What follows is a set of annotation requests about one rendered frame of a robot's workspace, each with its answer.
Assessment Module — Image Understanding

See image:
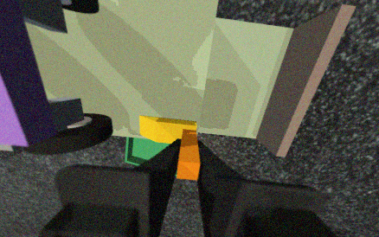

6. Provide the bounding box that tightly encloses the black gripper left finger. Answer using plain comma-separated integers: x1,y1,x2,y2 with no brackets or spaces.
55,138,182,237

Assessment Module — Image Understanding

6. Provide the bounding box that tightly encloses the green tray floor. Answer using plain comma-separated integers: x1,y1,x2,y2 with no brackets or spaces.
132,138,169,160

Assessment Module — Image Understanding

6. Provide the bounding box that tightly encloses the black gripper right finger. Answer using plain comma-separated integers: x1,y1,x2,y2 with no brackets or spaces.
197,141,324,237

